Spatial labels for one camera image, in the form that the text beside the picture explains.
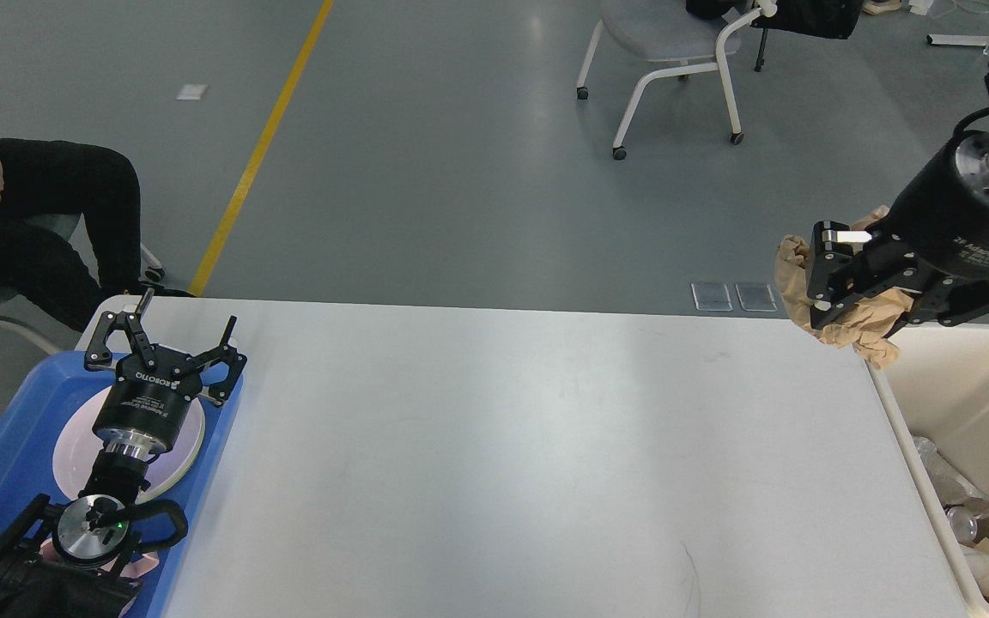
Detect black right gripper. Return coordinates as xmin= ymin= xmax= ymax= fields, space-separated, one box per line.
xmin=807 ymin=130 xmax=989 ymax=333

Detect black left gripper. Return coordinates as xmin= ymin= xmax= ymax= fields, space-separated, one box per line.
xmin=85 ymin=287 xmax=249 ymax=456

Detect brown paper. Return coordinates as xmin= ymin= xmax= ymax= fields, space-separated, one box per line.
xmin=774 ymin=234 xmax=913 ymax=369

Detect pink plate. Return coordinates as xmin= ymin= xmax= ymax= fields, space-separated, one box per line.
xmin=52 ymin=386 xmax=207 ymax=502

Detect small silver foil bag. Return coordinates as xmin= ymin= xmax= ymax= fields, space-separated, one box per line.
xmin=912 ymin=437 xmax=989 ymax=519

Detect crushed red can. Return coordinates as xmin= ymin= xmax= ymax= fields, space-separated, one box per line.
xmin=944 ymin=505 xmax=979 ymax=547

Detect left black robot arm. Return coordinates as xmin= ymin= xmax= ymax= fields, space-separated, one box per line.
xmin=0 ymin=296 xmax=247 ymax=617

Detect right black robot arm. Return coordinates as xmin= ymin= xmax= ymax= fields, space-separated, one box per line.
xmin=807 ymin=65 xmax=989 ymax=332

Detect beige plastic bin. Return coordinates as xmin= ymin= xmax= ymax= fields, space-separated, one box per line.
xmin=871 ymin=324 xmax=989 ymax=617

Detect blue plastic tray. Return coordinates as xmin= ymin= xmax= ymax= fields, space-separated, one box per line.
xmin=0 ymin=351 xmax=244 ymax=617

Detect person in black left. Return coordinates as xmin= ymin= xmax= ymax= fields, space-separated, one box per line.
xmin=0 ymin=138 xmax=180 ymax=332

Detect walking person black sneakers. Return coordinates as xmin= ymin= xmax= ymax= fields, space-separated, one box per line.
xmin=684 ymin=1 xmax=901 ymax=71

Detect grey white office chair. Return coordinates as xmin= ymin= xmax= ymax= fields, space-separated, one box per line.
xmin=576 ymin=1 xmax=780 ymax=161

